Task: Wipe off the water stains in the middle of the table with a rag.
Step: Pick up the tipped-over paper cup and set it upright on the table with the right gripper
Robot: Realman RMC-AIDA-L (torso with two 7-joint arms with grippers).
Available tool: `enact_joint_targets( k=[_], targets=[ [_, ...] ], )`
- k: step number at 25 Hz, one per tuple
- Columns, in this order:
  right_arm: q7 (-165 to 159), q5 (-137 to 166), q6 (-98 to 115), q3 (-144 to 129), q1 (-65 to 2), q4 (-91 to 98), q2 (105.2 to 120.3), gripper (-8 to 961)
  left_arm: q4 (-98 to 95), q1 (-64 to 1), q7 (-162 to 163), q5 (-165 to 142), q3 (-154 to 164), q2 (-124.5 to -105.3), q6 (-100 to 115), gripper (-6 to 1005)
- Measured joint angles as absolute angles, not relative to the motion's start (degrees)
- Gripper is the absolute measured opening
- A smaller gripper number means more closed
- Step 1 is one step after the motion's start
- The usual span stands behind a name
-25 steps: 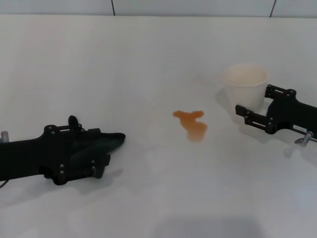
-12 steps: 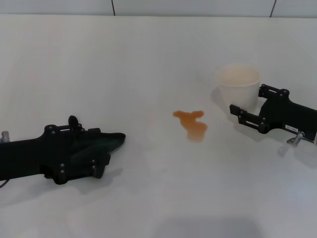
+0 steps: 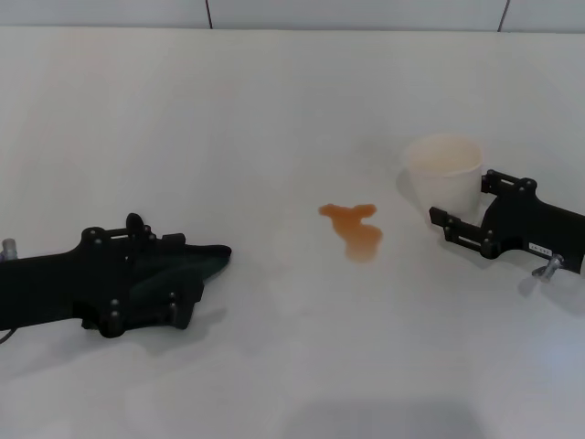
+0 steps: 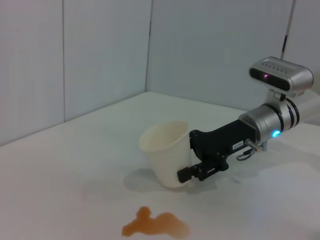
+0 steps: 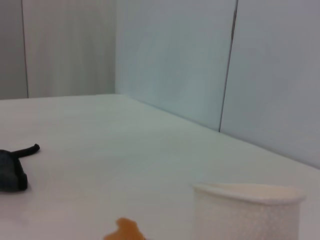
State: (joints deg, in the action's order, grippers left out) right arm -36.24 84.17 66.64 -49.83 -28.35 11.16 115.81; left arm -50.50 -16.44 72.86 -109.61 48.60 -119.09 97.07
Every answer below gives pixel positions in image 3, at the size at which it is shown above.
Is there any right gripper connector cable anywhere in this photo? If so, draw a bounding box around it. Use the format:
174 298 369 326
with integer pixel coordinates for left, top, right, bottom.
531 254 564 281

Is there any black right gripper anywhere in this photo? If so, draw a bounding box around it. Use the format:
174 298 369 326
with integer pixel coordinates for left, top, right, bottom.
428 168 585 275

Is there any left gripper connector cable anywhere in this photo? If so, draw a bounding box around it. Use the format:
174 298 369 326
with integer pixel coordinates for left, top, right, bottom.
0 237 20 345

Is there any brown liquid spill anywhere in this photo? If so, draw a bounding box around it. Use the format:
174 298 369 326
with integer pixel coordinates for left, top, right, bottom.
318 202 384 264

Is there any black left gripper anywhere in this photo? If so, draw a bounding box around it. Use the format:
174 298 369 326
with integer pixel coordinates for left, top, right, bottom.
0 226 206 340

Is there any white paper cup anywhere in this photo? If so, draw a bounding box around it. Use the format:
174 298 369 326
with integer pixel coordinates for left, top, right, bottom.
405 133 484 216

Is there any gripper connector cable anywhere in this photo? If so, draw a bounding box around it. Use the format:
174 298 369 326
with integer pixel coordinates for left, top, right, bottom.
0 237 20 345
531 254 564 281

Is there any dark blue rag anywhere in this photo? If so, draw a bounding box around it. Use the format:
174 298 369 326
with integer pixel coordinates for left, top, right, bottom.
80 212 233 331

